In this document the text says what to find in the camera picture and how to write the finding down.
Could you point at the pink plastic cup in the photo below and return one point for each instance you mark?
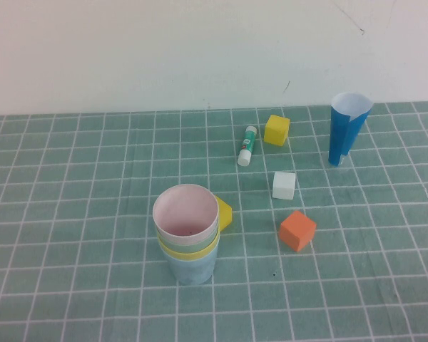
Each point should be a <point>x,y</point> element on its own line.
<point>185,213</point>

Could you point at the green white glue stick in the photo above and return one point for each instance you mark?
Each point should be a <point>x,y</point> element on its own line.
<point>247,144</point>

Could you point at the green checked tablecloth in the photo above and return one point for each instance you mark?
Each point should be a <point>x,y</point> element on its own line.
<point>92,213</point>

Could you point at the white foam cube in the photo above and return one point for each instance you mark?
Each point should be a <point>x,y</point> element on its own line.
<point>283,185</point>

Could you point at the light blue plastic cup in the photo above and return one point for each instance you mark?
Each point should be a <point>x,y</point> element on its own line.
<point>192,272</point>

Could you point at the orange foam cube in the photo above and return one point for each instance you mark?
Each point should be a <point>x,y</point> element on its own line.
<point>296,231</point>

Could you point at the yellow plastic cup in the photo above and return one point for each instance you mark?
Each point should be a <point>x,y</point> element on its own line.
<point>189,257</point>

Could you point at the yellow foam cube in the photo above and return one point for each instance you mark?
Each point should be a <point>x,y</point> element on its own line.
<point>225,213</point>
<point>276,130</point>

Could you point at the green plastic cup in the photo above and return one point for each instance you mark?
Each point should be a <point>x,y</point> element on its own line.
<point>192,249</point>

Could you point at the rolled blue paper cone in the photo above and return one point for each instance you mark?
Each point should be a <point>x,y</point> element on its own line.
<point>342,135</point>

